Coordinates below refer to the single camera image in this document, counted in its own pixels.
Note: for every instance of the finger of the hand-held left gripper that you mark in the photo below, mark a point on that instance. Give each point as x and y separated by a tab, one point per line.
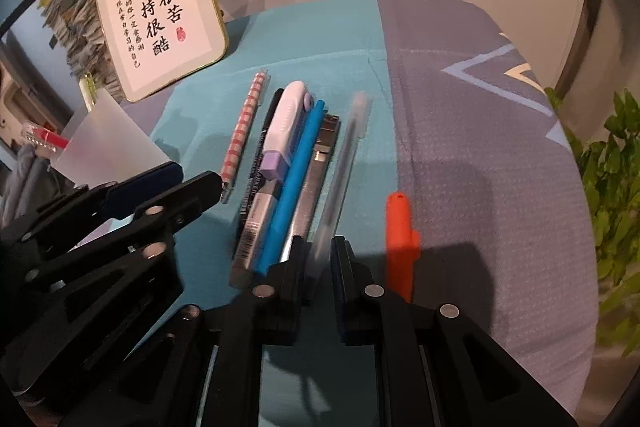
197	194
145	184

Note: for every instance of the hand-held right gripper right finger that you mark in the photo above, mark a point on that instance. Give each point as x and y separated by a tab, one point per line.
342	272

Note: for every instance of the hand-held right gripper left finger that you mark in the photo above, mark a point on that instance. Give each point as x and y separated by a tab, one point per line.
292	269

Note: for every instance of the black marker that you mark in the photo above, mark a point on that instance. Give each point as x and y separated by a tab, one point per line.
251	192

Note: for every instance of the frosted plastic pen cup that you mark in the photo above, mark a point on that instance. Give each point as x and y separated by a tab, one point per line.
107	142

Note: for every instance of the orange pen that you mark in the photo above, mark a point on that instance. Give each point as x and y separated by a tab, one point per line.
399	237

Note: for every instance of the pink checked pen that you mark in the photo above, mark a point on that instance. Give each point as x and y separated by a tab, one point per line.
245	127

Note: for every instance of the blue pen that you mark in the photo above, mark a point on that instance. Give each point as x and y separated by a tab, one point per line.
295	177

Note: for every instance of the clear translucent pen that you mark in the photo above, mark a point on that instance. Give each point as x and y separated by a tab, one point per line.
345	162

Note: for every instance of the black silver pen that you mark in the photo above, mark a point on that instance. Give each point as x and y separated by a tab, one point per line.
314	187

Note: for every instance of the clear plastic tool with red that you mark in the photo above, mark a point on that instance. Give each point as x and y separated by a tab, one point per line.
50	139

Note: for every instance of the white and lilac highlighter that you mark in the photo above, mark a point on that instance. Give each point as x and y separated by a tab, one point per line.
285	117

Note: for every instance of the grey cloth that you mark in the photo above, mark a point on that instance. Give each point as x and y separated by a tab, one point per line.
27	179

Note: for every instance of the tall stack of papers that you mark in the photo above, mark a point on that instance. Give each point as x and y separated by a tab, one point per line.
75	22

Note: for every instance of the framed calligraphy sign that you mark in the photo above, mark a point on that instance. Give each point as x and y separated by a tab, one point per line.
155	7

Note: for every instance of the teal and grey tablecloth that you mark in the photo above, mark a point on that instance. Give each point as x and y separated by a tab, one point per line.
450	107

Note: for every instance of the green leafy plant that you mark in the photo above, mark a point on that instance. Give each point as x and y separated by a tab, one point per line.
610	187

